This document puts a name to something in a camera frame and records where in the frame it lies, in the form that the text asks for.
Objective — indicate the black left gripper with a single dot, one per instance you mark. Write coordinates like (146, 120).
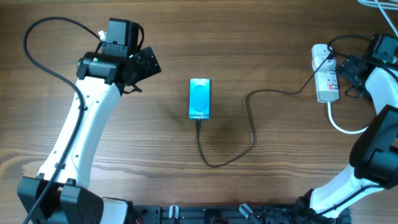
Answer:
(147, 65)

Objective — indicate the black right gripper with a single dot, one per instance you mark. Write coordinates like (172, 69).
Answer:
(346, 70)

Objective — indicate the blue smartphone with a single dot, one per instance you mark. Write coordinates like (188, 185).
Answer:
(199, 98)

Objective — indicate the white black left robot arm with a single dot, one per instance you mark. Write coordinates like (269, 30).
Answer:
(59, 193)

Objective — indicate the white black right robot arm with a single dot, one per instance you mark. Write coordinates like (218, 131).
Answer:
(373, 159)

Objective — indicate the white USB charger plug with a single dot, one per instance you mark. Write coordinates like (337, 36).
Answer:
(323, 63)

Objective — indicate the white power strip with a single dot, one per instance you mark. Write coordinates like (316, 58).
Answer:
(326, 83)

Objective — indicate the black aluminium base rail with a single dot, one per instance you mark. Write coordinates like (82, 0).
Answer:
(269, 214)

